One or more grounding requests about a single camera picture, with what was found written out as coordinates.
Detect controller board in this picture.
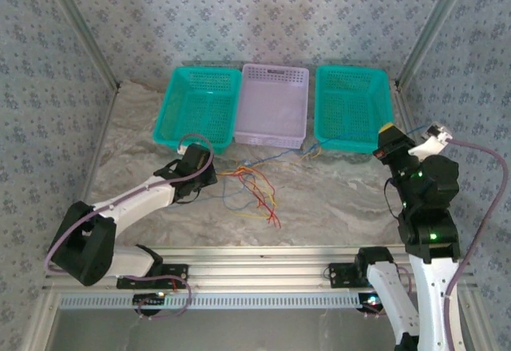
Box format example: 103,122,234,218
358,293,385,317
133,293,168,316

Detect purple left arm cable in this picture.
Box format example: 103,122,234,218
43,133,216,276

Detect aluminium frame post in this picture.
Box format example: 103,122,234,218
39,0,122,89
394,0,478,88

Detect white slotted cable duct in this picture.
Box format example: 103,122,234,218
59,291,385,311

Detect red cable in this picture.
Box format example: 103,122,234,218
239,165,283,231

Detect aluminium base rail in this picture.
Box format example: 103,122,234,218
42,246,477,293

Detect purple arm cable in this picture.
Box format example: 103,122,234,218
442,137,504,351
43,133,216,276

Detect lavender plastic basket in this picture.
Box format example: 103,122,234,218
233,62,311,150

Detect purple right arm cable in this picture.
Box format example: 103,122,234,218
442,137,504,351

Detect yellow cable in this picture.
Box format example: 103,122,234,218
235,167,279,220

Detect teal plastic basket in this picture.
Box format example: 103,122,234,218
314,64,395,155
153,66,243,156

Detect right controller board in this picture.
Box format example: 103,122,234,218
358,293,385,317

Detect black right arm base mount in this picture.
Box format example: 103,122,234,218
327,262,361,289

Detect aluminium side rail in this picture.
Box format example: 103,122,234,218
393,83,420,140
81,84,121,208

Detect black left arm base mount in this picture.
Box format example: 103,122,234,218
115,262,189,290

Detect left controller board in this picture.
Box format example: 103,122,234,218
133,293,168,316

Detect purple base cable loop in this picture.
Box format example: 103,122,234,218
135,275,196,322

